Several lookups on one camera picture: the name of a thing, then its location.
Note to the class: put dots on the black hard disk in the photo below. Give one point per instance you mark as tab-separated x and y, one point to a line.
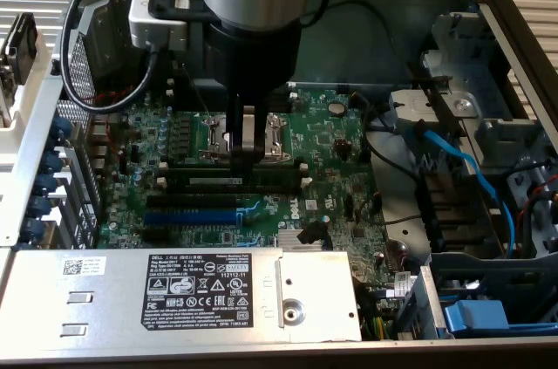
24	42

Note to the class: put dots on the round coin cell battery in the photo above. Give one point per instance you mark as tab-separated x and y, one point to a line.
336	107

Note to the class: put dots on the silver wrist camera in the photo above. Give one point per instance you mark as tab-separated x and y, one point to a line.
152	33

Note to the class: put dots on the blue slot retention clip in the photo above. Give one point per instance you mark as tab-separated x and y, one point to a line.
54	161
61	127
46	183
32	229
40	206

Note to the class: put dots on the green RAM stick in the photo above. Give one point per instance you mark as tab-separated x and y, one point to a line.
279	175

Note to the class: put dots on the silver power supply unit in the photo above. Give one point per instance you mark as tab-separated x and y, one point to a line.
109	299

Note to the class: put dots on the grey metal PC case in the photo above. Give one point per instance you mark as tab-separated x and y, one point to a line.
370	46

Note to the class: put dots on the blue expansion slot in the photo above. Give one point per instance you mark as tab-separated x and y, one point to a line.
192	217

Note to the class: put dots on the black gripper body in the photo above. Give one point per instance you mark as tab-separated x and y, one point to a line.
253	59

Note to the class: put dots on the metal CPU socket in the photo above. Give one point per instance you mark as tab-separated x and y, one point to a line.
279	133

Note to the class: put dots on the grey metal disk bay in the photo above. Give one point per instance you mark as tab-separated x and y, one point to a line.
462	81

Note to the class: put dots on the green Dell motherboard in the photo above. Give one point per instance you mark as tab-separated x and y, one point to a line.
331	168

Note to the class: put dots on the dark grey drive cage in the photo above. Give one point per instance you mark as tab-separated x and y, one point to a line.
479	273

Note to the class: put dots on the short black expansion slot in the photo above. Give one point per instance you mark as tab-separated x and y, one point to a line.
154	236

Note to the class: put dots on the long black expansion slot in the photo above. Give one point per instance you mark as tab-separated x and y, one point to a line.
192	202

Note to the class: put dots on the blue plastic latch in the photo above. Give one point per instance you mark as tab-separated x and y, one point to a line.
475	316

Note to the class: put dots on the white parts rack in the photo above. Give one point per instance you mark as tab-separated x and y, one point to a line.
26	125

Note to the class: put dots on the small silver heat sink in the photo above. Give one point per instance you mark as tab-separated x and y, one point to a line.
287	240

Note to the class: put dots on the black RAM slot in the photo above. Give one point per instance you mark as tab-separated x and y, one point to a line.
196	165
281	104
196	189
283	90

